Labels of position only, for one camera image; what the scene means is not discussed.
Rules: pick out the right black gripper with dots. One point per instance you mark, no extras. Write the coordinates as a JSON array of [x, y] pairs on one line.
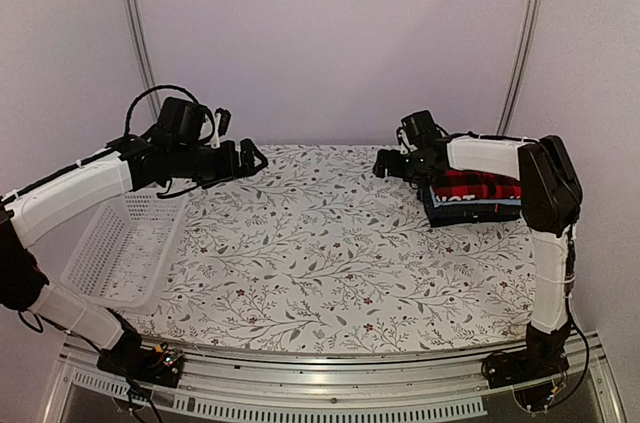
[[393, 169]]

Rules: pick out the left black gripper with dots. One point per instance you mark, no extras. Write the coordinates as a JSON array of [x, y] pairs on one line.
[[231, 169]]

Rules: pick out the red black plaid shirt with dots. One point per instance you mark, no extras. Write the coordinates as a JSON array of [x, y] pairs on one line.
[[456, 186]]

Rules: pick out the dark shirts stack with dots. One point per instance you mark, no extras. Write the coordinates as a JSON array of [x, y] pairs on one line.
[[442, 217]]

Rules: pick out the light blue shirt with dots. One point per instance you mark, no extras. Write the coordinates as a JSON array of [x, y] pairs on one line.
[[495, 203]]

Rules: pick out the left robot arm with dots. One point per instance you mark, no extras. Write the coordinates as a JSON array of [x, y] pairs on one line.
[[186, 142]]

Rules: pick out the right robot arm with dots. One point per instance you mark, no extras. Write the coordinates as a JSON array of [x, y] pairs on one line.
[[550, 203]]

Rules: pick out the floral table cloth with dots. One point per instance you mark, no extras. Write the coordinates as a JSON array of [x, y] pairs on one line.
[[317, 255]]

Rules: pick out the white plastic basket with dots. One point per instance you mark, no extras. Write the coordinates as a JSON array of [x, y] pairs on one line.
[[122, 260]]

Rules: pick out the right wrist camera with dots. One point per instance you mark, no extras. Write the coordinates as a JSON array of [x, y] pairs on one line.
[[405, 145]]

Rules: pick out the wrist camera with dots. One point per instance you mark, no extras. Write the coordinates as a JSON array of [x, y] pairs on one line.
[[405, 145], [215, 126]]

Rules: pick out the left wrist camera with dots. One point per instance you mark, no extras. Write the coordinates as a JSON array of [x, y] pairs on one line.
[[215, 126]]

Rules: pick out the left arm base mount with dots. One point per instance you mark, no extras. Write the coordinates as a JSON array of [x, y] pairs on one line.
[[159, 365]]

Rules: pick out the left aluminium post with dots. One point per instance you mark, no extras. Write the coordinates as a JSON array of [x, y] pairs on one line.
[[136, 30]]

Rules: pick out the aluminium post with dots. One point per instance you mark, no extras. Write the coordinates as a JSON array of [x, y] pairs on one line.
[[525, 42], [136, 30]]

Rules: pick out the right aluminium post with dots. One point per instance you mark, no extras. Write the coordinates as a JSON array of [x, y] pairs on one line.
[[525, 42]]

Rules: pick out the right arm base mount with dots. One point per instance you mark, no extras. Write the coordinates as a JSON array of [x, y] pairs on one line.
[[536, 381]]

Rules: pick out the aluminium front rail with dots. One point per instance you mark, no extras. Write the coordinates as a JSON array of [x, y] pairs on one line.
[[224, 385]]

